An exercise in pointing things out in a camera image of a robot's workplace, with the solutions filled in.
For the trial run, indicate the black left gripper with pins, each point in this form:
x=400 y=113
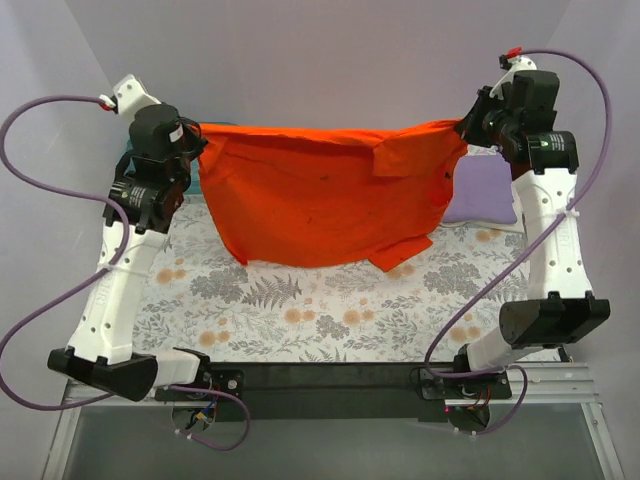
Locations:
x=192 y=145

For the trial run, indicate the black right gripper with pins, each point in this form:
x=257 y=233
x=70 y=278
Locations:
x=476 y=115

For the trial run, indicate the orange t-shirt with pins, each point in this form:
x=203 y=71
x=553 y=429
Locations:
x=316 y=198

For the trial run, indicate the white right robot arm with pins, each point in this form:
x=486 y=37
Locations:
x=560 y=307

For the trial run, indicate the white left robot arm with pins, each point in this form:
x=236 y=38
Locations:
x=148 y=188

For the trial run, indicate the purple folded t-shirt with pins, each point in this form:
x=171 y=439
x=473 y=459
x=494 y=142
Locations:
x=481 y=191

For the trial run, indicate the teal plastic bin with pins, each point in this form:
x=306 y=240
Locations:
x=145 y=137

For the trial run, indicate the white folded t-shirt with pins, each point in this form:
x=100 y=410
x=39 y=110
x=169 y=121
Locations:
x=513 y=228

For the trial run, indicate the floral table mat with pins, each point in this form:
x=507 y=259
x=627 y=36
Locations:
x=199 y=297

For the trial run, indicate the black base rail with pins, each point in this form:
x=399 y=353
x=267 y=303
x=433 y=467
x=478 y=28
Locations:
x=319 y=391

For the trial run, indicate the aluminium table frame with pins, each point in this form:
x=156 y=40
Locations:
x=551 y=428

